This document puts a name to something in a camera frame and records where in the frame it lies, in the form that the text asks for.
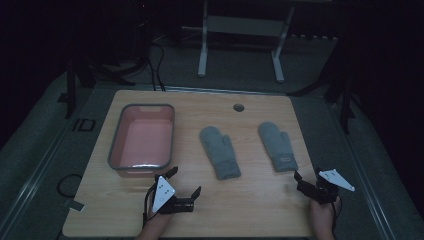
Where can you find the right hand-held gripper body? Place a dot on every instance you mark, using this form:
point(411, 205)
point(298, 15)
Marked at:
point(326, 190)

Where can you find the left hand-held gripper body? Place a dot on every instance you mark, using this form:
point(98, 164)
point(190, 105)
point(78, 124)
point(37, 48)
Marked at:
point(162, 194)

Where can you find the grey mitten with label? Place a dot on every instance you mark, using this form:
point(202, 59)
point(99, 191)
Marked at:
point(276, 143)

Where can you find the pink basin with grey rim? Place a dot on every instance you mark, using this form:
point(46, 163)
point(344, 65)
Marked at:
point(143, 140)

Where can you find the plain grey mitten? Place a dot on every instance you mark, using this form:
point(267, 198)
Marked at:
point(218, 150)

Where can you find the person's right hand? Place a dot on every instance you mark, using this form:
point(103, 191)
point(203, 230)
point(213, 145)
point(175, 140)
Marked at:
point(321, 215)

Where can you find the person's left hand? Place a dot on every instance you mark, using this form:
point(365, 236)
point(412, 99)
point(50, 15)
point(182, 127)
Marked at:
point(157, 218)

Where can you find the black metal stand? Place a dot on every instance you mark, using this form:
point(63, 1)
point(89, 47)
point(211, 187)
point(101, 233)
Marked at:
point(346, 100)

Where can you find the black tripod stand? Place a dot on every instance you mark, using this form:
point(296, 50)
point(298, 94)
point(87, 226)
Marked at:
point(70, 90)

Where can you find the white metal desk frame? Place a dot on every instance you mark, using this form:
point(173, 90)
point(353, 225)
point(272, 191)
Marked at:
point(245, 26)

